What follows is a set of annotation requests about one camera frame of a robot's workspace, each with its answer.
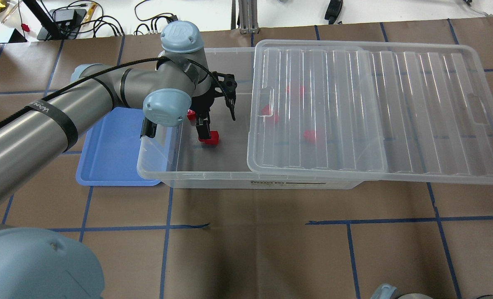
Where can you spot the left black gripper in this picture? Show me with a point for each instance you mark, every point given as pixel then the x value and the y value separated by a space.
pixel 202 104

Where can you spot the clear plastic box lid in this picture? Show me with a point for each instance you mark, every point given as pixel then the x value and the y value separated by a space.
pixel 396 111

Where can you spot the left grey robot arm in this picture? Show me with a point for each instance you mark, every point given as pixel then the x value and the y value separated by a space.
pixel 42 264

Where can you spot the clear plastic storage box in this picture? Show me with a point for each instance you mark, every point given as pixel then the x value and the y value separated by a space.
pixel 177 158

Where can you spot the blue plastic tray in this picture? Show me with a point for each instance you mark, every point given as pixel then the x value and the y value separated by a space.
pixel 110 151

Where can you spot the black power adapter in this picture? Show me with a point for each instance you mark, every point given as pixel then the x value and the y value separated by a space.
pixel 68 17

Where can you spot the aluminium frame post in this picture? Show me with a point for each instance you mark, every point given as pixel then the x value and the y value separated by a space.
pixel 244 16

